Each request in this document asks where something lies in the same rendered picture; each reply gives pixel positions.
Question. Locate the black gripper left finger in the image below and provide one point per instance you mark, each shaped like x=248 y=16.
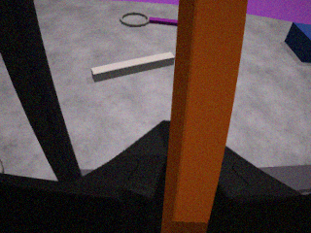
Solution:
x=126 y=195

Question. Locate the grey hoop with purple handle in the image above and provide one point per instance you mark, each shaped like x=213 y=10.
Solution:
x=170 y=22

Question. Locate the orange bar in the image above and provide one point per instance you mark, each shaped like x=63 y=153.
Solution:
x=208 y=54

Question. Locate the blue rectangular block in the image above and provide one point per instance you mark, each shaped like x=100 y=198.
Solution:
x=299 y=40

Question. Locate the beige rectangular bar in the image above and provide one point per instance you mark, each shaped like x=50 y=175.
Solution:
x=132 y=66

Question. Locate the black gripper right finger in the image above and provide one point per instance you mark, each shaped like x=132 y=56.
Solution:
x=250 y=201

